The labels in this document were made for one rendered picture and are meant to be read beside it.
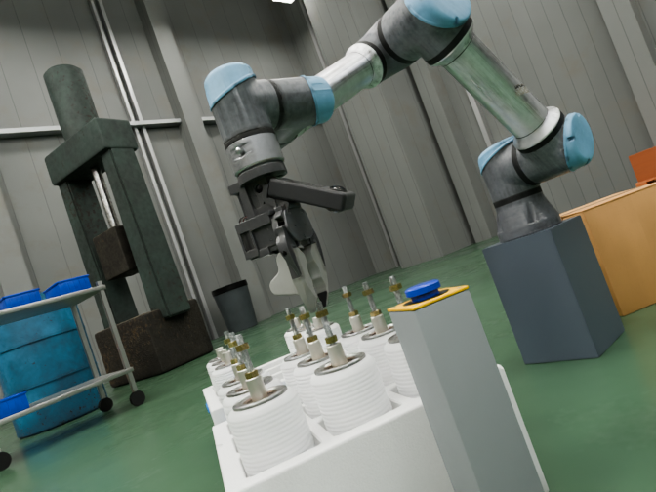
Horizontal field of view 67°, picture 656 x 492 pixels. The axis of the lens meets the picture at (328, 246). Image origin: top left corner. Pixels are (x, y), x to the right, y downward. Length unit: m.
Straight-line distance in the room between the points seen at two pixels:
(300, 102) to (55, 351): 3.53
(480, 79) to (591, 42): 6.66
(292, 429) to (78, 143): 5.19
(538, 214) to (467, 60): 0.41
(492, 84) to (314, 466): 0.80
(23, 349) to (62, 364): 0.27
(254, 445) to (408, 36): 0.78
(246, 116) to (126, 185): 4.61
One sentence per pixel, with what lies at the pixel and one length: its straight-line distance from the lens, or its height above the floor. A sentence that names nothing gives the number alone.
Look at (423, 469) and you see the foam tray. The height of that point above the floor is 0.11.
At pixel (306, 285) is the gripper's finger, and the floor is 0.37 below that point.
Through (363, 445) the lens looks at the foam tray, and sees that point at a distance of 0.65.
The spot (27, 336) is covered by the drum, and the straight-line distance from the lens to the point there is 4.12.
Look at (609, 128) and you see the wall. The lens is 7.62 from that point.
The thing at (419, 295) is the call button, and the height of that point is 0.32.
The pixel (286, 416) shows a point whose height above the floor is 0.23.
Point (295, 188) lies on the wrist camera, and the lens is 0.67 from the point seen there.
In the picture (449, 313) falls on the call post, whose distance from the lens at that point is 0.54.
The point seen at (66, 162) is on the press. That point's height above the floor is 2.36.
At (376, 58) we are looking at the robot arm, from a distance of 1.08.
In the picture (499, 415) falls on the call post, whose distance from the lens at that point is 0.57.
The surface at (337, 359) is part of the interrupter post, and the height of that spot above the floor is 0.26.
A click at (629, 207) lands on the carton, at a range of 1.58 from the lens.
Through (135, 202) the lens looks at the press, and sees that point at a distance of 5.27.
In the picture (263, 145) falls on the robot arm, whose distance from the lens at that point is 0.70.
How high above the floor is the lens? 0.38
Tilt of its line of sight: 3 degrees up
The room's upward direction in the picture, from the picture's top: 20 degrees counter-clockwise
